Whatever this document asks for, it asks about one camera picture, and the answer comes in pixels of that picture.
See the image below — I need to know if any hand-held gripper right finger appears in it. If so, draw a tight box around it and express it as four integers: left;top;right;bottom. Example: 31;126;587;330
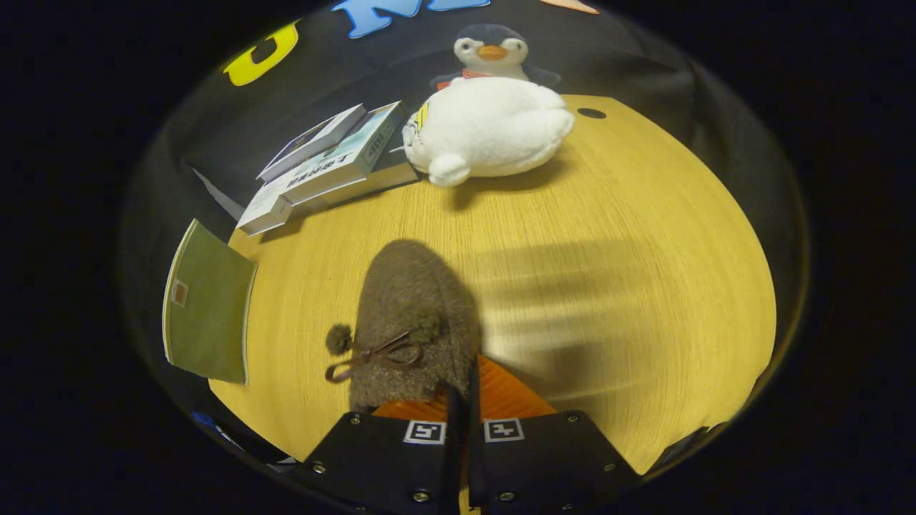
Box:
465;354;645;515

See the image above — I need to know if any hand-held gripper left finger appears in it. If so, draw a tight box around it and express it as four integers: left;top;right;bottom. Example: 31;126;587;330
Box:
295;386;463;515

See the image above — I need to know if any brown fuzzy shoe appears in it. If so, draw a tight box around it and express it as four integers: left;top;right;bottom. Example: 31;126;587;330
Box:
324;238;484;416

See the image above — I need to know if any green fabric storage box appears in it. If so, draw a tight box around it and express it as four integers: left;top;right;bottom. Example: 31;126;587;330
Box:
162;218;258;386

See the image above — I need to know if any white cover book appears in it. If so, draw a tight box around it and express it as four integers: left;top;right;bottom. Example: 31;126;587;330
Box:
235;182;294;237

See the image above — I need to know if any dark cover book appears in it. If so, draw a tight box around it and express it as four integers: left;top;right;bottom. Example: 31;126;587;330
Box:
308;147;420;209

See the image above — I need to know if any teal cover book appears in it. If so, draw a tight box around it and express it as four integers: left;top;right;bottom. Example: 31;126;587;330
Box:
279;100;406;207

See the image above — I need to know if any small blue cover book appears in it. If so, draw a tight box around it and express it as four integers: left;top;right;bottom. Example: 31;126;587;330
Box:
256;104;368;183

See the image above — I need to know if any white seal plush toy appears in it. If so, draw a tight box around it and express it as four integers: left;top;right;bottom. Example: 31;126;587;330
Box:
401;76;576;189

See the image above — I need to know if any penguin plush toy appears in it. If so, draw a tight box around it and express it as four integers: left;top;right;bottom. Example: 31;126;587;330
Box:
429;23;563;91

